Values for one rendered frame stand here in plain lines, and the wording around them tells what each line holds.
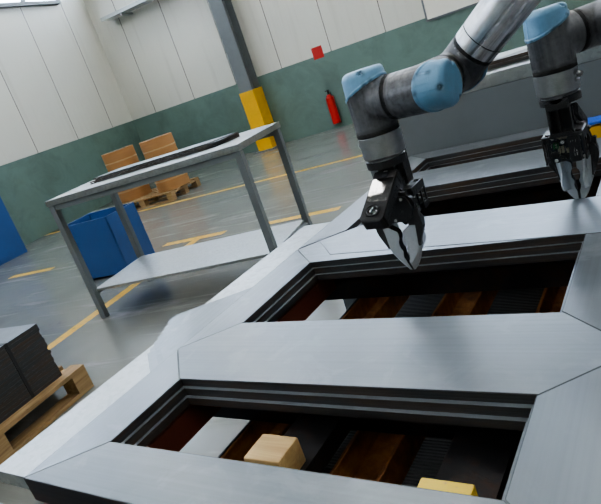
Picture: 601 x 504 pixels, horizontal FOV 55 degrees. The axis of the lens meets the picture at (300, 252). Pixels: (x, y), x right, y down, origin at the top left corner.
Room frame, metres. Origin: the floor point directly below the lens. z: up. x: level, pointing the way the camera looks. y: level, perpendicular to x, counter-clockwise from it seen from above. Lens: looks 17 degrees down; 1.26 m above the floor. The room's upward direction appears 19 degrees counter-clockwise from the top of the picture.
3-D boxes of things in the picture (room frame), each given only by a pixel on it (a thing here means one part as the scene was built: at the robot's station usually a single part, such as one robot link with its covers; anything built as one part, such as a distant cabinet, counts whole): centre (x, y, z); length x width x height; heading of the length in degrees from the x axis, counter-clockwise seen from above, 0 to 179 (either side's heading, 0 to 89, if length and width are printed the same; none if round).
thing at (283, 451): (0.67, 0.12, 0.79); 0.06 x 0.05 x 0.04; 53
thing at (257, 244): (4.16, 0.71, 0.49); 1.60 x 0.70 x 0.99; 65
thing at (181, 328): (1.27, 0.30, 0.77); 0.45 x 0.20 x 0.04; 143
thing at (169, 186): (9.42, 1.87, 0.47); 1.32 x 0.80 x 0.95; 61
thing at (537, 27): (1.04, -0.54, 1.16); 0.09 x 0.08 x 0.11; 95
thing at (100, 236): (5.57, 1.71, 0.29); 0.61 x 0.43 x 0.57; 60
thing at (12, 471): (1.39, 0.21, 0.73); 1.20 x 0.26 x 0.03; 143
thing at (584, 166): (1.03, -0.55, 0.90); 0.06 x 0.03 x 0.09; 143
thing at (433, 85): (0.94, -0.28, 1.16); 0.11 x 0.11 x 0.08; 43
